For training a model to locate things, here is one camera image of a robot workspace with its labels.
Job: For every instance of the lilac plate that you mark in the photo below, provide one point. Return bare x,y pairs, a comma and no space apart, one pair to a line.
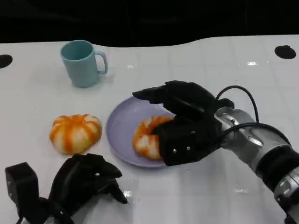
121,130

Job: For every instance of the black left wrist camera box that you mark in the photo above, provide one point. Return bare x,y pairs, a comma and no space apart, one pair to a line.
22,184

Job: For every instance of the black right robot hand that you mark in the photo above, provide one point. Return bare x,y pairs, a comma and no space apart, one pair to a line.
189,130

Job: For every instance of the orange and white bread roll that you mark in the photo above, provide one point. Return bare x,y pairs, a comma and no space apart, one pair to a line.
144,142
74,133

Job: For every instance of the pale green mug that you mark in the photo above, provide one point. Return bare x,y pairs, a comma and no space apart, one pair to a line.
80,68

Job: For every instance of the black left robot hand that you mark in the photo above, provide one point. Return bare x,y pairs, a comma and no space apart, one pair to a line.
72,177

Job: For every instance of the black round table grommet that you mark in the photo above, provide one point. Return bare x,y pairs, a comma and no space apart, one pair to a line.
5,61
285,52

